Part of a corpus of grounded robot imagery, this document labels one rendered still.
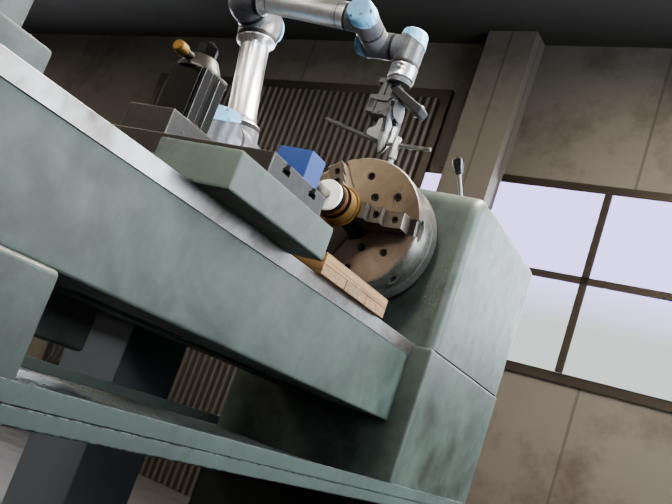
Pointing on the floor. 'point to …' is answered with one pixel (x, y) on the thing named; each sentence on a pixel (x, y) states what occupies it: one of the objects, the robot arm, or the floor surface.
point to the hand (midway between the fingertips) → (382, 148)
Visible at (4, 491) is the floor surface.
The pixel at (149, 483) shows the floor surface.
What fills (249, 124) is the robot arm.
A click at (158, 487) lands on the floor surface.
